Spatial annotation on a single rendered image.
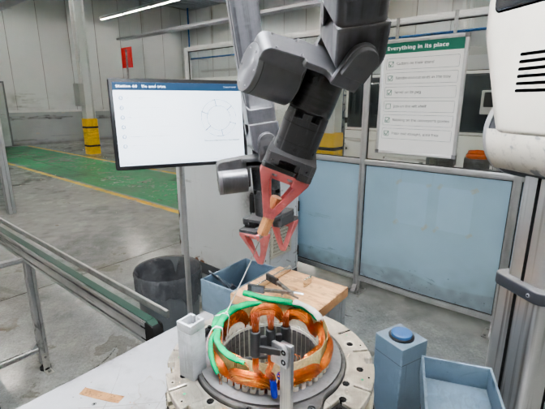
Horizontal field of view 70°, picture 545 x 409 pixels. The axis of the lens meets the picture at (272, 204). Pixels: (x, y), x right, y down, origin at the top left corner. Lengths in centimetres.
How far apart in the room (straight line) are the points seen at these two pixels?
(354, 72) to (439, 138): 231
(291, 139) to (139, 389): 83
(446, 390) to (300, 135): 49
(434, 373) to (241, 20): 70
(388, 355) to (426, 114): 210
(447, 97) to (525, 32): 198
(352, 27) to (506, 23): 40
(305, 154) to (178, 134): 113
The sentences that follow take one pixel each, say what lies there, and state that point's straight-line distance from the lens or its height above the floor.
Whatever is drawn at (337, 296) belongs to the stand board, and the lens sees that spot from 91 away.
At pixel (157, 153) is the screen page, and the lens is 158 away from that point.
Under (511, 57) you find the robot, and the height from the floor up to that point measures 155.
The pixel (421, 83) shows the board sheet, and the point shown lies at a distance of 279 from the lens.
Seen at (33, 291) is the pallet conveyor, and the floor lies 49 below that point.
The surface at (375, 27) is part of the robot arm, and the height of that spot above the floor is 156.
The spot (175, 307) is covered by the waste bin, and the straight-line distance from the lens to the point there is 228.
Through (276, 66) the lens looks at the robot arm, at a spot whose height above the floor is 152.
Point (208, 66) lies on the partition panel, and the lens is 404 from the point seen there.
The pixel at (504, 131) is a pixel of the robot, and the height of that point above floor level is 144.
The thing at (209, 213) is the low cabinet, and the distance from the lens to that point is 330.
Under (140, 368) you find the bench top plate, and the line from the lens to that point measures 122.
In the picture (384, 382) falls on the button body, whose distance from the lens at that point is 89.
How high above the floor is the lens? 149
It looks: 15 degrees down
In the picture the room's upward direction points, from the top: straight up
